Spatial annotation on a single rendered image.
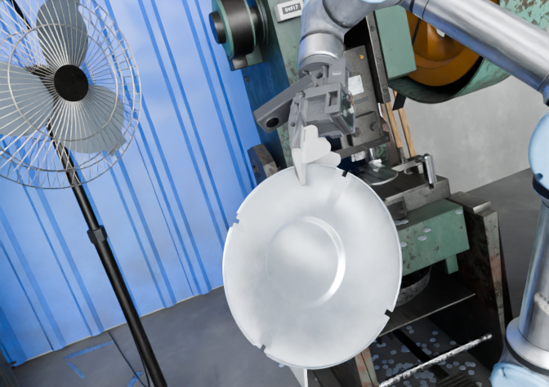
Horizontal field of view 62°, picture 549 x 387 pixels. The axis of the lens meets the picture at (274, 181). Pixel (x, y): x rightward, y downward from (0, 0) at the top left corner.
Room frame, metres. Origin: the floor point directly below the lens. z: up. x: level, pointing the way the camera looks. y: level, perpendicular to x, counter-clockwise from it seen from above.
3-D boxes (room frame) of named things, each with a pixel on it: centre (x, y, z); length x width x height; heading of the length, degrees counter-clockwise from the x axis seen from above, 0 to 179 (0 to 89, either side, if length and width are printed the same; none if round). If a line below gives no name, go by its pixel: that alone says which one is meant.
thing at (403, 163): (1.48, -0.45, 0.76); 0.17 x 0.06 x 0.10; 101
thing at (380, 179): (1.27, -0.32, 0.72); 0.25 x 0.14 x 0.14; 11
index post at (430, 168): (1.35, -0.48, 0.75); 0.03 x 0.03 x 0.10; 11
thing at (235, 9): (1.41, -0.04, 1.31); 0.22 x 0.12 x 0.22; 11
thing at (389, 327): (1.45, -0.28, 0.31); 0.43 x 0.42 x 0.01; 101
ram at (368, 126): (1.40, -0.29, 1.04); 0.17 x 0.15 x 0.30; 11
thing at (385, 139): (1.45, -0.28, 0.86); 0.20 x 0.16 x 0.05; 101
